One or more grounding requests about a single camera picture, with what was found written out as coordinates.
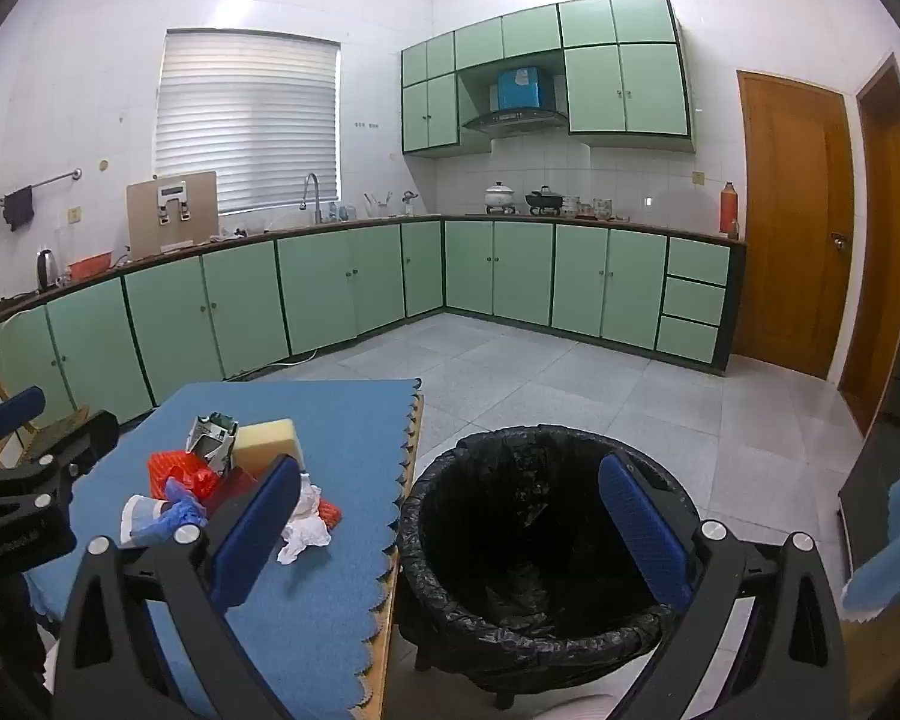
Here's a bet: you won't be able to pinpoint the pale yellow sponge block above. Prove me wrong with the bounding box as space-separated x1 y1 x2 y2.
234 418 306 482

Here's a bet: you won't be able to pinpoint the blue box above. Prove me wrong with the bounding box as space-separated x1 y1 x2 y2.
495 66 548 112

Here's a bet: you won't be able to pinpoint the range hood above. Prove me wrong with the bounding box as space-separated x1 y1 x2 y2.
461 109 569 137

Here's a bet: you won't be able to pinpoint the brown wooden door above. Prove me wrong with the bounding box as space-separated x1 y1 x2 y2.
733 69 857 382

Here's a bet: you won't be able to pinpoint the white tissue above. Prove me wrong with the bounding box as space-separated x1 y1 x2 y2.
276 472 332 567

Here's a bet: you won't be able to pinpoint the bin with black bag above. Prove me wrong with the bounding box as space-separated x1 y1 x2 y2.
394 426 710 710

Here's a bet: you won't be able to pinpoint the group of glass jars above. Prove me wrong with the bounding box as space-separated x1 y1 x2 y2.
562 196 616 220

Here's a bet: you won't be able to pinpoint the green base cabinets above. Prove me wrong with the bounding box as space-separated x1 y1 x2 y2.
0 216 747 428

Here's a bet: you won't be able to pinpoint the red plastic basin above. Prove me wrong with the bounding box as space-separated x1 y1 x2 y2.
67 251 113 280

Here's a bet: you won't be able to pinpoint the white window blind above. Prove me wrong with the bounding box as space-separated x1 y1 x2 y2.
154 30 342 215

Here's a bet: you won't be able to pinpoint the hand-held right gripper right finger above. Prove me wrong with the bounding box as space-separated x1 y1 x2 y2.
597 453 850 720

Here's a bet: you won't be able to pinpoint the brown wooden door frame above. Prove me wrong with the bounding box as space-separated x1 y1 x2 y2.
838 52 900 436

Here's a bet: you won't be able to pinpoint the green wall cabinets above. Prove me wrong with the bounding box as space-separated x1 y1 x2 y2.
401 0 697 160

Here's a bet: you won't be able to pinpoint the blue scalloped table cloth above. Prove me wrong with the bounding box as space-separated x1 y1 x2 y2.
26 379 421 710

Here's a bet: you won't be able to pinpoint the blue disposable glove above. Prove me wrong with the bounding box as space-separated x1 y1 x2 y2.
131 476 209 547

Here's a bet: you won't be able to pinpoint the white device on board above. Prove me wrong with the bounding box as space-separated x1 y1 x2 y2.
155 184 194 224

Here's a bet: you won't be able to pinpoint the wooden table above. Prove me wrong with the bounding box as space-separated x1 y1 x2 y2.
360 390 426 720

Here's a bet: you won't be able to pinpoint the tan wooden board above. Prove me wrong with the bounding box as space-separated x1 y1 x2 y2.
126 171 220 260

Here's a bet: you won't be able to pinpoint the white paper cup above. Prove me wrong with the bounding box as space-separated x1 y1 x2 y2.
118 495 173 547

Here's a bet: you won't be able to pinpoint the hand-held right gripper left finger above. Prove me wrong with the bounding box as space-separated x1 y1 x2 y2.
52 456 305 720

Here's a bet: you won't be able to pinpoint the steel towel rail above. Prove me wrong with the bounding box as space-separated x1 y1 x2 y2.
0 169 83 205

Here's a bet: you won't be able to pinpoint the crushed grey carton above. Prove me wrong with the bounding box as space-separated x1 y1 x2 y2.
186 412 239 479

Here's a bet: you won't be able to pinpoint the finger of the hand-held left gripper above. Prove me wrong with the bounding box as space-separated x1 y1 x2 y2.
15 410 119 497
0 386 47 470

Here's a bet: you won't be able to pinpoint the dark hanging towel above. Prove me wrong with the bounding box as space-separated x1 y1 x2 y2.
1 186 37 233

